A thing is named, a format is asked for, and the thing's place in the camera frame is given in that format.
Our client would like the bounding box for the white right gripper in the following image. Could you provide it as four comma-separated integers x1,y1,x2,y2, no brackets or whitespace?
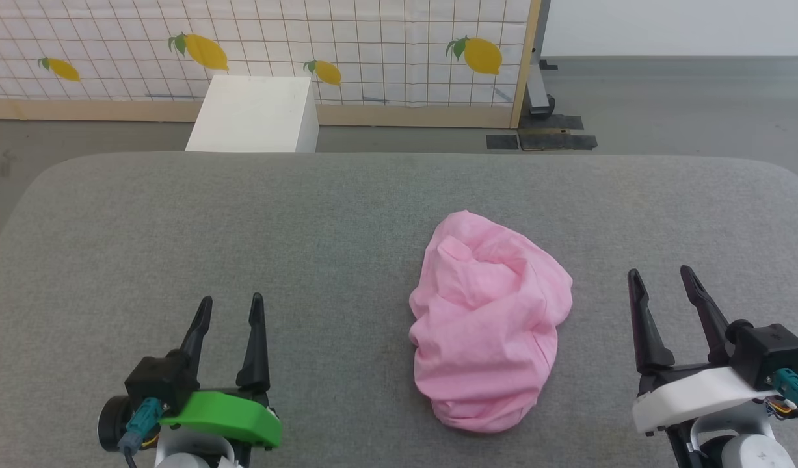
627,265,780,437

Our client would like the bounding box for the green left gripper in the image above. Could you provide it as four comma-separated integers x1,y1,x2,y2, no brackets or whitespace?
159,292,283,450

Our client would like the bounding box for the pink garment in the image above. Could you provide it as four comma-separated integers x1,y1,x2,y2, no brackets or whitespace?
408,209,574,434

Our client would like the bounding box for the large black floor mat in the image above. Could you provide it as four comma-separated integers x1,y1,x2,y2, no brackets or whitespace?
518,114,598,152

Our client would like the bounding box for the white box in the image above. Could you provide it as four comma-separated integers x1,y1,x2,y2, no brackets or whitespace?
185,75,320,154

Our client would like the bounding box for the grey metal stand leg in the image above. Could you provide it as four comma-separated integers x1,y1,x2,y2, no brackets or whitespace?
525,0,559,119

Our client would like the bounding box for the lemon print partition screen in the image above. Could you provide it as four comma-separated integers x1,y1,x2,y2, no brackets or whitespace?
0,0,542,129

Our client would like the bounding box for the left teal plug camera cable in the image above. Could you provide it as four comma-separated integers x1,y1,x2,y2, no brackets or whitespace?
117,398,164,468

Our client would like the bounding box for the teal plug camera cable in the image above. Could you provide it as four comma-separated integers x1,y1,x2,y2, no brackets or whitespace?
117,398,164,468
765,368,798,433

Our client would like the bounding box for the right teal plug camera cable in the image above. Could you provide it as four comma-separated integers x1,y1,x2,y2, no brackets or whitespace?
765,368,798,433

